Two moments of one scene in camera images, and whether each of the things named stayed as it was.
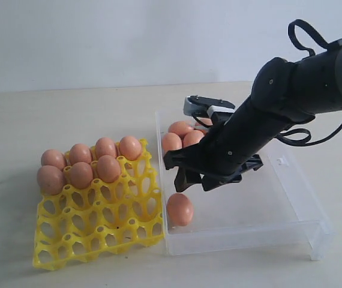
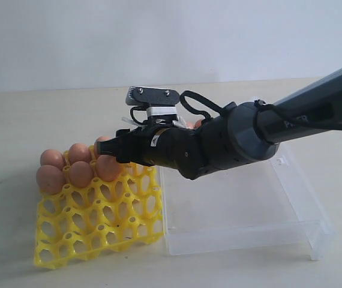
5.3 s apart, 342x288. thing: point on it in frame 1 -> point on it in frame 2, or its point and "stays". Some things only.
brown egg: (108, 168) stays
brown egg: (80, 153) stays
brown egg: (81, 175) stays
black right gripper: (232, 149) -> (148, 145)
